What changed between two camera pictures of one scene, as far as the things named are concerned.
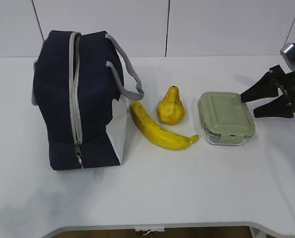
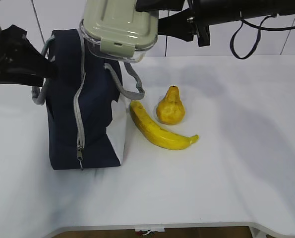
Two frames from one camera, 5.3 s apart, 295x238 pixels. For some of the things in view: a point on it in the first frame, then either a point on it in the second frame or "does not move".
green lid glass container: (225, 120) → (117, 29)
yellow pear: (171, 110) does not move
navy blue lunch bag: (81, 82) does not move
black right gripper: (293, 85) → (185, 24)
